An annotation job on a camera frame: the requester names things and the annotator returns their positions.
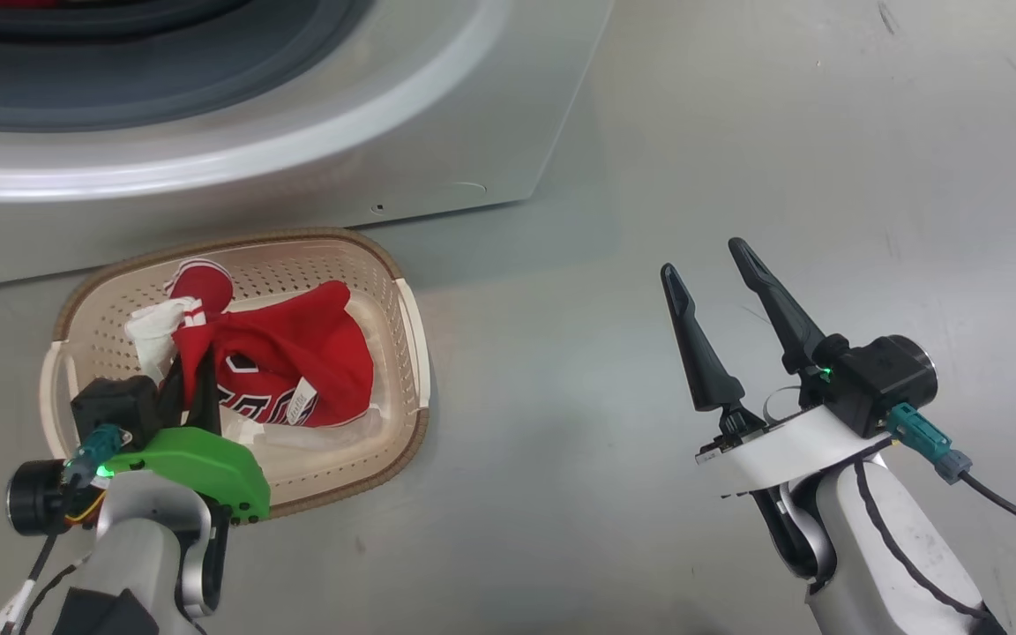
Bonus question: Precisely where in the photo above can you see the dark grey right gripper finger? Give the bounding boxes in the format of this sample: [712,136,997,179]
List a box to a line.
[728,237,829,378]
[660,263,765,435]

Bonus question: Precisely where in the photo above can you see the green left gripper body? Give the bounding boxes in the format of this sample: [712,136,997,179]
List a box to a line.
[102,427,272,526]

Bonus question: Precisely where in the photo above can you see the grey rubber door gasket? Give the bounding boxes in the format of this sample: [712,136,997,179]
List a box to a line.
[0,0,377,133]

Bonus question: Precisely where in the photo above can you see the cream perforated laundry basket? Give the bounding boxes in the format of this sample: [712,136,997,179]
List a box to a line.
[39,228,431,519]

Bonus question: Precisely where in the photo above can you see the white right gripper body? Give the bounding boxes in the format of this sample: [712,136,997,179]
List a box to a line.
[695,404,895,500]

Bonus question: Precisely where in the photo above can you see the red basketball jersey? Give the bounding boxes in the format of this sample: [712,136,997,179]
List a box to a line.
[124,258,377,430]

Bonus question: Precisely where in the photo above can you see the camera cable teal connector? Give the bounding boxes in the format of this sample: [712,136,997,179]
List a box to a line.
[0,423,131,635]
[885,403,1016,545]

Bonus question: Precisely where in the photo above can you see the left camera cable teal connector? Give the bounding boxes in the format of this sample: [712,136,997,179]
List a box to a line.
[0,423,131,635]

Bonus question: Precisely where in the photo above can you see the white front-load washing machine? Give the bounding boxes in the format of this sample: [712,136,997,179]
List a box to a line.
[0,0,615,292]

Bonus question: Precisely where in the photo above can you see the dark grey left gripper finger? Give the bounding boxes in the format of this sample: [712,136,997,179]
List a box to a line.
[186,348,223,434]
[158,360,188,430]

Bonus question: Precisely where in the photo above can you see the right camera cable teal connector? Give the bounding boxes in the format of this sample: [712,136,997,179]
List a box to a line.
[885,403,1016,545]

